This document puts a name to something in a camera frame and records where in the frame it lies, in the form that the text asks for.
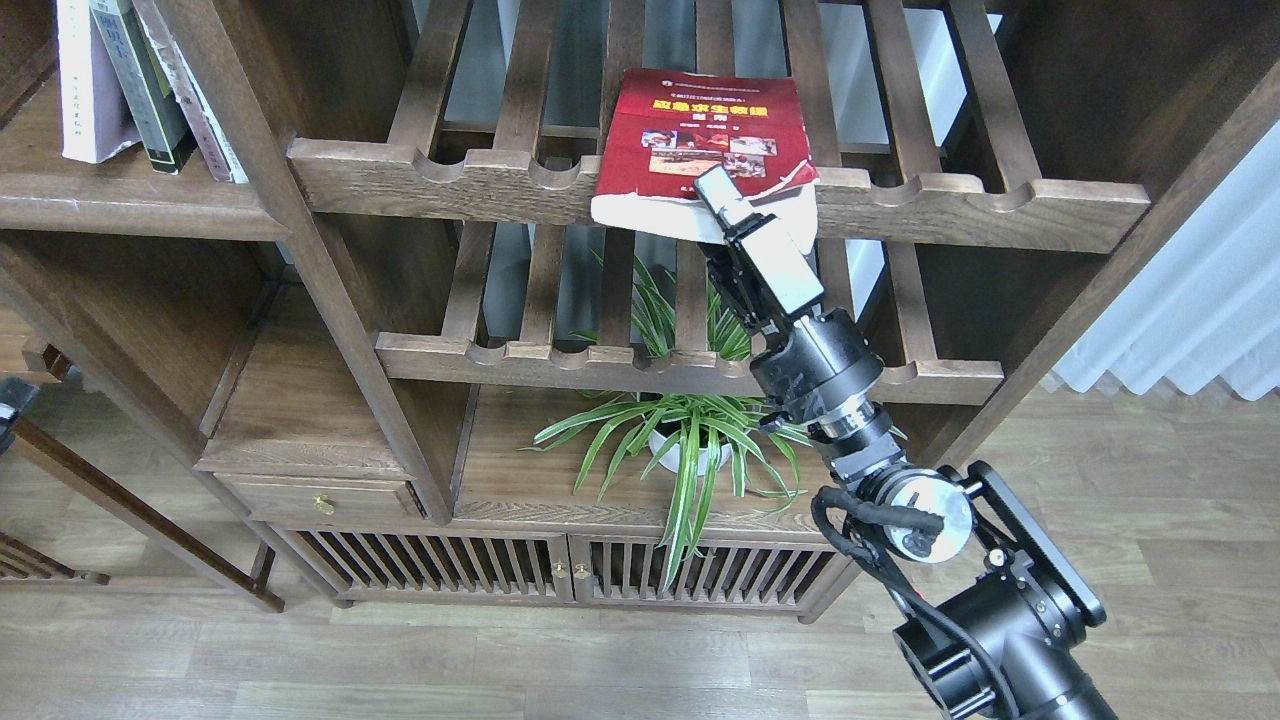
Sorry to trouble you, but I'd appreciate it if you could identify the dark wooden bookshelf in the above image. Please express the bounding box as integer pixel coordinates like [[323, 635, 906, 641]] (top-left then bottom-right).
[[3, 1, 1277, 623]]

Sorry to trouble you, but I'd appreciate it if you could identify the white plant pot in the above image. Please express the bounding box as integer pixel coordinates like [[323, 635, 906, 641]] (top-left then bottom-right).
[[643, 424, 733, 478]]

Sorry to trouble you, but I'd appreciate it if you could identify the worn white upright book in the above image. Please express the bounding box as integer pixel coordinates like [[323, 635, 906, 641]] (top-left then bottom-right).
[[133, 1, 250, 184]]

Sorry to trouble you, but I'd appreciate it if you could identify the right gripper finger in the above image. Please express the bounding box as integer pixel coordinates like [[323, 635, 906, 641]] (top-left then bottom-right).
[[699, 241, 776, 346]]

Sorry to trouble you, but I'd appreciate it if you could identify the white curtain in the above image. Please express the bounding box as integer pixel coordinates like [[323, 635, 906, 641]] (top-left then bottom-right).
[[1052, 128, 1279, 401]]

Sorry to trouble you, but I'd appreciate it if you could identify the red thick book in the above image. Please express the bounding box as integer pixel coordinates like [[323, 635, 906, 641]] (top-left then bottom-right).
[[590, 68, 818, 255]]

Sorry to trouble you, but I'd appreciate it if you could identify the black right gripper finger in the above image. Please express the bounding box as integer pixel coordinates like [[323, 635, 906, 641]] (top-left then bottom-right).
[[692, 165, 823, 325]]

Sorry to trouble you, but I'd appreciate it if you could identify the black green cover book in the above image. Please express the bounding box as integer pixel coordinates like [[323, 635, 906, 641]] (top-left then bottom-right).
[[90, 1, 197, 176]]

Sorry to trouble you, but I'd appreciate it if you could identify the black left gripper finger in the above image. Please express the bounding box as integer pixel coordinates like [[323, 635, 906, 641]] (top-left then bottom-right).
[[0, 378, 38, 451]]

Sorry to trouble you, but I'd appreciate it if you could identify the wooden furniture at left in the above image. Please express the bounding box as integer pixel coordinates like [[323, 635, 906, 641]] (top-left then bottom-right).
[[1, 307, 285, 612]]

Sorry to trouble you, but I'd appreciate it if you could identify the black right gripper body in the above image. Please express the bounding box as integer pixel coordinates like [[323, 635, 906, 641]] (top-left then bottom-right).
[[750, 307, 883, 425]]

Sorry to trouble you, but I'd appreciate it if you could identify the brass drawer knob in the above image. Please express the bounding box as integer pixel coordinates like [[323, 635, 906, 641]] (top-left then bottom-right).
[[314, 495, 337, 516]]

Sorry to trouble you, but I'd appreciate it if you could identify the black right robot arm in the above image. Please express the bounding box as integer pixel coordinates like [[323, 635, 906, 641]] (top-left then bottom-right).
[[694, 167, 1116, 719]]

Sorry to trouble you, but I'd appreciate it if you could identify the pale purple paperback book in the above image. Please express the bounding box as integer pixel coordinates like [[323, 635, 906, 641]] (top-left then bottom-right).
[[56, 1, 140, 164]]

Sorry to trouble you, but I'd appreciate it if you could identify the green spider plant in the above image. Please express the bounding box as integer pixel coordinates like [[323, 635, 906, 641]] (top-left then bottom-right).
[[525, 259, 809, 591]]

